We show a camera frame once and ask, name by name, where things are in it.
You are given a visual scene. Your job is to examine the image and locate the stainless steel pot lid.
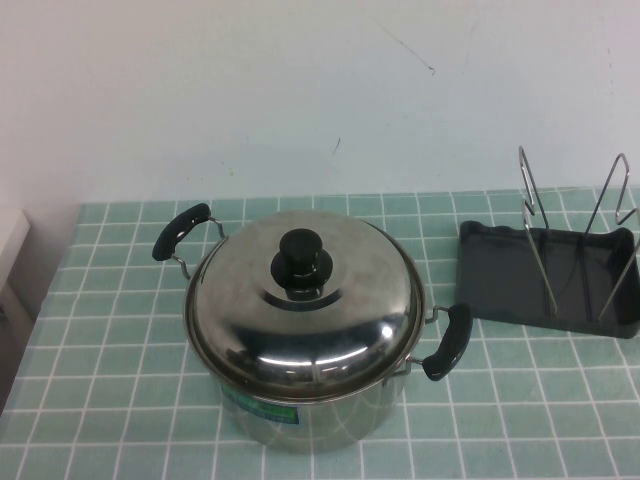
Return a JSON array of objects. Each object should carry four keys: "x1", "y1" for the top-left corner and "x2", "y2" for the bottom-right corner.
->
[{"x1": 182, "y1": 209, "x2": 427, "y2": 402}]

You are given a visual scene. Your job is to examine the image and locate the stainless steel cooking pot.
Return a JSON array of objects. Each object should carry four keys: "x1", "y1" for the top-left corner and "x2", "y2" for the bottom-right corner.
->
[{"x1": 152, "y1": 202, "x2": 474, "y2": 444}]

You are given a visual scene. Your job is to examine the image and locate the white box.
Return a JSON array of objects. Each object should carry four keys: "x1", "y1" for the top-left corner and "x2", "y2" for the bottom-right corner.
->
[{"x1": 0, "y1": 209, "x2": 39, "y2": 347}]

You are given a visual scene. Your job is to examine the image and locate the dark tray wire lid rack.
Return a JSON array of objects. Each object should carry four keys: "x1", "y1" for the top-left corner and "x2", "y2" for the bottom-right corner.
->
[{"x1": 458, "y1": 145, "x2": 640, "y2": 342}]

